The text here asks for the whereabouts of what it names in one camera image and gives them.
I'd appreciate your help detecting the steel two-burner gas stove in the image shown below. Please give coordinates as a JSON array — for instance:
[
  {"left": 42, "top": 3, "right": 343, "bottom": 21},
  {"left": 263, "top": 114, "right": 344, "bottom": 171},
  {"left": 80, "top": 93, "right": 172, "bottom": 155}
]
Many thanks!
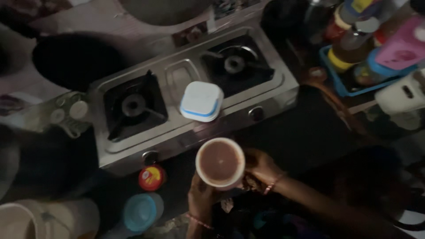
[{"left": 89, "top": 26, "right": 300, "bottom": 176}]

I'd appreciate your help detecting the person's left hand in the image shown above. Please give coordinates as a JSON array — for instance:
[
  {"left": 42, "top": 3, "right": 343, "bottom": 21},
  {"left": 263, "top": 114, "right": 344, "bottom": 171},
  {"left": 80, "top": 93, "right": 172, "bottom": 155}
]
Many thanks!
[{"left": 187, "top": 173, "right": 222, "bottom": 220}]

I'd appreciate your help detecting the white container with blue band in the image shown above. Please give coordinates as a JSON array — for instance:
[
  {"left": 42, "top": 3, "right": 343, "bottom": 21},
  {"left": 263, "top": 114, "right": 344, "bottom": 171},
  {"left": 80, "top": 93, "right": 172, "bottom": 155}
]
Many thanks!
[{"left": 180, "top": 81, "right": 224, "bottom": 123}]

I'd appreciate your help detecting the white plastic container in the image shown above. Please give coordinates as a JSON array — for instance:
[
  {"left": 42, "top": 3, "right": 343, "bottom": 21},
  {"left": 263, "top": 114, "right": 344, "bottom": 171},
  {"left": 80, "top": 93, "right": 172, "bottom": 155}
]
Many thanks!
[{"left": 375, "top": 71, "right": 425, "bottom": 131}]

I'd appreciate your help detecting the beige plastic jug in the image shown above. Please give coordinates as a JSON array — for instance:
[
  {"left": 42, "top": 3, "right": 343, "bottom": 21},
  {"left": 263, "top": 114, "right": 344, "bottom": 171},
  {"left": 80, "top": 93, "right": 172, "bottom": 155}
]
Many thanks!
[{"left": 0, "top": 199, "right": 100, "bottom": 239}]

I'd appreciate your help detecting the red thread wrist band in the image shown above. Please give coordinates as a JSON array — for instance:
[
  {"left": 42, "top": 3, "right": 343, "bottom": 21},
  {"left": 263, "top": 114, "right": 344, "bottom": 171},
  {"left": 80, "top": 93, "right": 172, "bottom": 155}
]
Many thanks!
[
  {"left": 187, "top": 213, "right": 214, "bottom": 230},
  {"left": 264, "top": 173, "right": 287, "bottom": 196}
]

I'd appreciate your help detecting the person's right hand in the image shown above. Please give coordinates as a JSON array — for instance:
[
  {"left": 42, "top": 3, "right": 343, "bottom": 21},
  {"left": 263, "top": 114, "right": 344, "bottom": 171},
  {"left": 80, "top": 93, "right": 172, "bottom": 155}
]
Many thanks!
[{"left": 243, "top": 148, "right": 285, "bottom": 194}]

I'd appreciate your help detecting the black round pan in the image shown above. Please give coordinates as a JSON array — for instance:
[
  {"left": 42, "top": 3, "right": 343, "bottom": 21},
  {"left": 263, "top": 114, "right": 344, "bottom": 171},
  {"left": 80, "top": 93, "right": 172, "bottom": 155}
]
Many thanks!
[{"left": 32, "top": 33, "right": 127, "bottom": 93}]

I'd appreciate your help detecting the blue tray of bottles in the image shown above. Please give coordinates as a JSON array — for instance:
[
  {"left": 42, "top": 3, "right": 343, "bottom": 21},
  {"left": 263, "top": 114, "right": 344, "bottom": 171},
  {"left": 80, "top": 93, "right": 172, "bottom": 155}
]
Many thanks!
[{"left": 319, "top": 0, "right": 425, "bottom": 97}]

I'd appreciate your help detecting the large steel vessel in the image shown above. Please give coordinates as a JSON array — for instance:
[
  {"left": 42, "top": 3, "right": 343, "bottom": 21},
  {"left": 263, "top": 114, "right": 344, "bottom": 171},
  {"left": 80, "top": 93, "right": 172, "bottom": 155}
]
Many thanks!
[{"left": 118, "top": 0, "right": 216, "bottom": 26}]

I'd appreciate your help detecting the clear pack of small jars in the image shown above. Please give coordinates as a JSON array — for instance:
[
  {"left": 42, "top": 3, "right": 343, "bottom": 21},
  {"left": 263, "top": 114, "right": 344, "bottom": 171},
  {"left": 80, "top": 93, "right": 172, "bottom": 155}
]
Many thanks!
[{"left": 20, "top": 91, "right": 92, "bottom": 138}]

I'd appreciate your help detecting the white cup of brown drink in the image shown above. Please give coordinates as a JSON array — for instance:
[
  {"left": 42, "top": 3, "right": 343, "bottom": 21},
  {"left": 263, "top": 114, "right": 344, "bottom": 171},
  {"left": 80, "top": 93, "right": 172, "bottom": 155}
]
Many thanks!
[{"left": 195, "top": 137, "right": 246, "bottom": 191}]

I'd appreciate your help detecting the light blue lidded jar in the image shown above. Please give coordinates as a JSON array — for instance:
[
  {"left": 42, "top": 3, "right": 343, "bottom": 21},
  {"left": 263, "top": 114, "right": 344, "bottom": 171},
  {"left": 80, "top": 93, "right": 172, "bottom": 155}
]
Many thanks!
[{"left": 103, "top": 193, "right": 164, "bottom": 239}]

